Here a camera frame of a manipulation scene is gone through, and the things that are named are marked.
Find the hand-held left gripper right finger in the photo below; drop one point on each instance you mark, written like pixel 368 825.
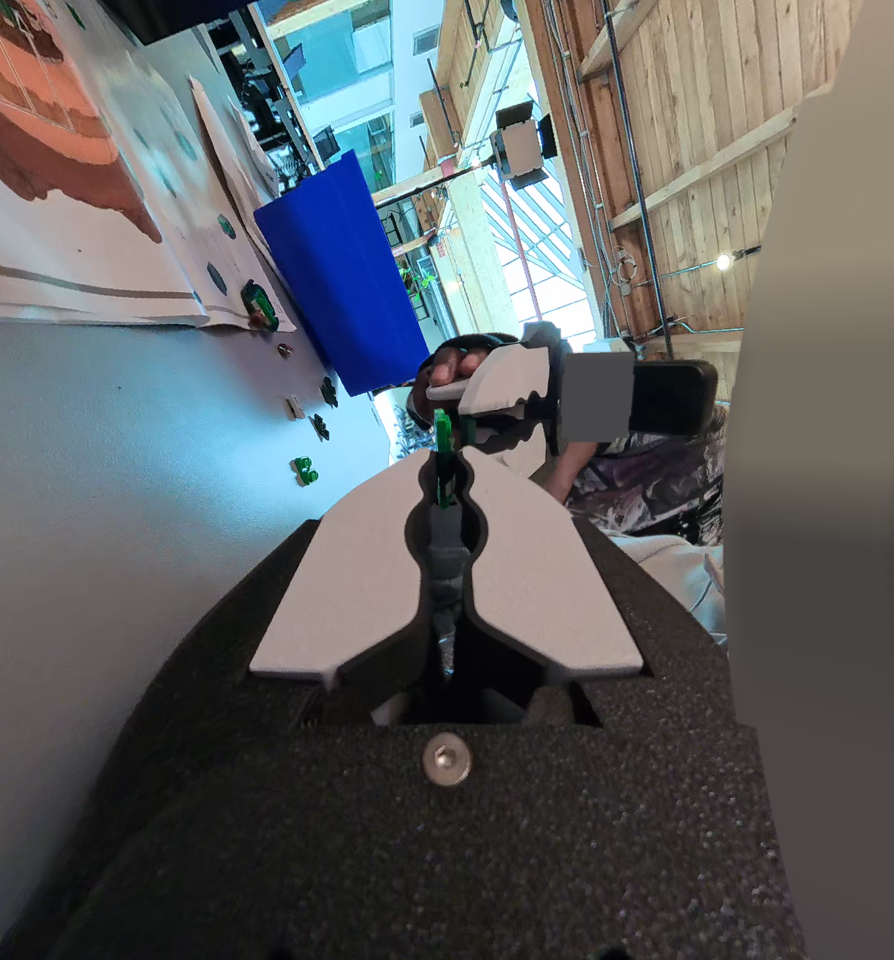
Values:
pixel 552 585

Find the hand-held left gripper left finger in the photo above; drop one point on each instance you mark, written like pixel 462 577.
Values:
pixel 342 585

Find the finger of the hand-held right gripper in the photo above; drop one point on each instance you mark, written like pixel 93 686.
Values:
pixel 503 379
pixel 526 454

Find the green studded plate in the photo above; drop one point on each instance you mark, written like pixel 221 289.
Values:
pixel 442 442

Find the person's right forearm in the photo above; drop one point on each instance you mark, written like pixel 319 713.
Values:
pixel 574 469

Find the white desk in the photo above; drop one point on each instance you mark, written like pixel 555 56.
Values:
pixel 117 525

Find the person's right hand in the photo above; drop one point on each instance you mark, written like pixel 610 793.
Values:
pixel 451 366

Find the black white patterned cloth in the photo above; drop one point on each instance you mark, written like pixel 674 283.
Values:
pixel 657 480

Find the grey zip sweater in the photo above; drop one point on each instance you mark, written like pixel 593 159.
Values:
pixel 664 570

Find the bright green brick piece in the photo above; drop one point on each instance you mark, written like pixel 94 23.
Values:
pixel 306 470

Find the dark green brick piece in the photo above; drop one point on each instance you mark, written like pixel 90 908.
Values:
pixel 329 391
pixel 319 426

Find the small tan brick piece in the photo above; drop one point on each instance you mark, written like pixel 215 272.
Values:
pixel 295 407

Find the blue fabric bin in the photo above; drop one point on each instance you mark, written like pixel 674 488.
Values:
pixel 342 270

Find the black conduit pipe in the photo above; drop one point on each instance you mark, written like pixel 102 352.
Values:
pixel 637 172

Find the studio light panel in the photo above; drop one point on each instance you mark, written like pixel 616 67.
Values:
pixel 522 146

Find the green leaf brick assembly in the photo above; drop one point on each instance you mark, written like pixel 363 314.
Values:
pixel 261 300

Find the white paper stack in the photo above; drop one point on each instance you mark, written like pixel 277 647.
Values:
pixel 244 150

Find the open instruction booklet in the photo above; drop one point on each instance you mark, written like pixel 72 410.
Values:
pixel 79 247

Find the wall light bulb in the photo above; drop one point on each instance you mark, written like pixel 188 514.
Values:
pixel 724 261

